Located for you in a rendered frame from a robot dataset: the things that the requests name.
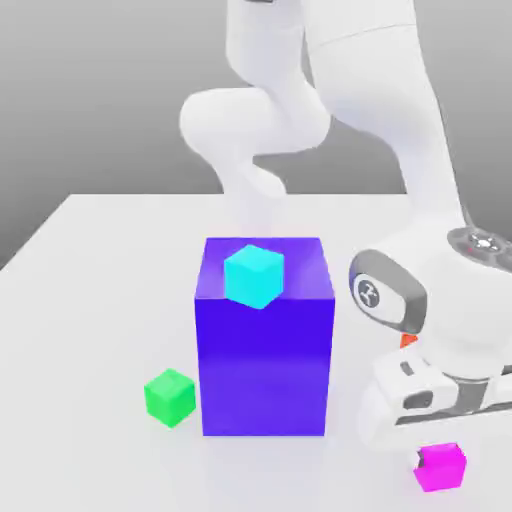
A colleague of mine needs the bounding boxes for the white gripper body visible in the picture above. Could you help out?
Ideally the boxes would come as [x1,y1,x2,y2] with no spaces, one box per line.
[356,378,512,452]

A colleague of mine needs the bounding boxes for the small magenta cube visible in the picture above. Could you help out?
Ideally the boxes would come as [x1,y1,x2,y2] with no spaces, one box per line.
[412,441,468,494]

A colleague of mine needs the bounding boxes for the small cyan cube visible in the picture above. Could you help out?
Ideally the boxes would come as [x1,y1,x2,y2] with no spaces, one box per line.
[223,244,286,311]

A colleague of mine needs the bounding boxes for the small green cube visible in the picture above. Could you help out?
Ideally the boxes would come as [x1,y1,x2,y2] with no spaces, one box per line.
[143,368,198,429]

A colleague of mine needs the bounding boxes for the large purple box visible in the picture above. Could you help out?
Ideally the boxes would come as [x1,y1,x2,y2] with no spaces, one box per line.
[194,236,336,438]

